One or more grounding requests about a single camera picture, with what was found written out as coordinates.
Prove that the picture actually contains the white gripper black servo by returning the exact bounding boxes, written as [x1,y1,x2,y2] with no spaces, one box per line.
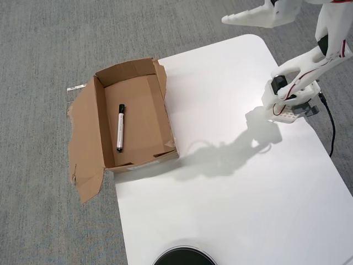
[221,0,302,29]

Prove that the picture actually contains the white marker pen black cap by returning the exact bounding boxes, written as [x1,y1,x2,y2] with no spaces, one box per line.
[115,103,126,153]

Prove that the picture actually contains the open brown cardboard box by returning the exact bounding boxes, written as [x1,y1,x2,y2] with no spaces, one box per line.
[66,57,180,204]

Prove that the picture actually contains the grey table clamp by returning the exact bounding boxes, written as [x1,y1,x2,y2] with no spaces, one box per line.
[292,102,320,118]

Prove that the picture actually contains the black round disc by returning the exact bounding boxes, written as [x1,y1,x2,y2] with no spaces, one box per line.
[152,238,218,265]

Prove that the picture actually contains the black power cable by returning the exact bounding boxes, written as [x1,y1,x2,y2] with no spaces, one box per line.
[318,93,336,158]

